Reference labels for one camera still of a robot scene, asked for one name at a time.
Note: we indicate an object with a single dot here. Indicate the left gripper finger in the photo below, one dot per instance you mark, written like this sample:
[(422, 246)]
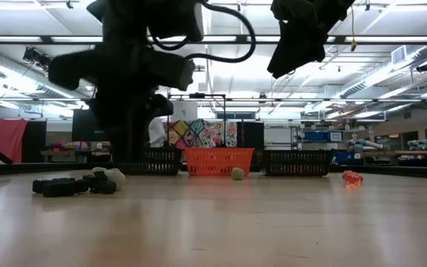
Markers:
[(141, 122), (119, 122)]

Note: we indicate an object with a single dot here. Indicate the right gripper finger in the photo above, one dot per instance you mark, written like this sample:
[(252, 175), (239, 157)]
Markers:
[(311, 42), (285, 48)]

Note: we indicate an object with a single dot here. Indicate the small white Halloween decoration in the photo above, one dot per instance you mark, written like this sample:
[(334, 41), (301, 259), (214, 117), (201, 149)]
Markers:
[(98, 170), (238, 173), (118, 178)]

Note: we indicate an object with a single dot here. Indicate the translucent orange pumpkin decoration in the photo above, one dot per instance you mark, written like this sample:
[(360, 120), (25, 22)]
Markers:
[(353, 178)]

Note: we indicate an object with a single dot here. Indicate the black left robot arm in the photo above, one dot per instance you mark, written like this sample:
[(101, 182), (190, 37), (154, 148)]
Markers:
[(121, 22)]

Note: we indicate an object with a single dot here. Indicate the person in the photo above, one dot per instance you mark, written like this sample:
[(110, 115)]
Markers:
[(157, 133)]

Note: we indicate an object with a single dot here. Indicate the black monitor screen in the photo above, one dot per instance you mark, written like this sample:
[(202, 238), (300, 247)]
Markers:
[(83, 126)]

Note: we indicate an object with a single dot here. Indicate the black overhead beam with lights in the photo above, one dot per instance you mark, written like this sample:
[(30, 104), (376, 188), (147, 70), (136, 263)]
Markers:
[(243, 39)]

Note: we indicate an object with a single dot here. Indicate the black slotted plastic basket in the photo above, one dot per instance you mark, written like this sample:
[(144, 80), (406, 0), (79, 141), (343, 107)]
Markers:
[(297, 163), (161, 161)]

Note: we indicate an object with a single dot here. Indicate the white cylinder tank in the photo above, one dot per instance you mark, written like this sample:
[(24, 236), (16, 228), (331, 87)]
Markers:
[(185, 111)]

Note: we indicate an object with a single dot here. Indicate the colourful patterned poster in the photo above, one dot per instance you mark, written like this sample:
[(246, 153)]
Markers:
[(198, 133)]

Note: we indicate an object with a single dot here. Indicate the black partition panel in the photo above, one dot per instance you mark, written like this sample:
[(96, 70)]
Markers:
[(35, 141), (250, 135)]

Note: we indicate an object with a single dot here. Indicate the orange slotted plastic basket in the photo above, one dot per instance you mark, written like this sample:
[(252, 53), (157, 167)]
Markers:
[(217, 161)]

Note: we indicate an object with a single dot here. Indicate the whiteboard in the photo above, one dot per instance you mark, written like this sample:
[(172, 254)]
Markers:
[(277, 137)]

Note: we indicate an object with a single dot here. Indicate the blue storage bin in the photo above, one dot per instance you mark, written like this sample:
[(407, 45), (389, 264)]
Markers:
[(317, 136)]

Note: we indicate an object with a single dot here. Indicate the red hanging cloth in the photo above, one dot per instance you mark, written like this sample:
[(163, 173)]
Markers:
[(9, 139)]

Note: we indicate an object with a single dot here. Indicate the wooden workbench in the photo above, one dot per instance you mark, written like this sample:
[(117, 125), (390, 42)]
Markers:
[(421, 152)]

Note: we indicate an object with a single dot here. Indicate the black metal frame stand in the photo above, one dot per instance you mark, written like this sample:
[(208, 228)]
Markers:
[(196, 95)]

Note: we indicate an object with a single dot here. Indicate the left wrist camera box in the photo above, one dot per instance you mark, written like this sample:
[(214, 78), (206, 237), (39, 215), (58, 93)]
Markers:
[(180, 22)]

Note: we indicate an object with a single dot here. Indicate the black ceiling camera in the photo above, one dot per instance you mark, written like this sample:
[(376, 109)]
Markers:
[(35, 57)]

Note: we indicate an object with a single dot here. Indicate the black aluminium table frame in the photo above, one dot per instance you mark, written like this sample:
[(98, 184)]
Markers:
[(402, 170)]

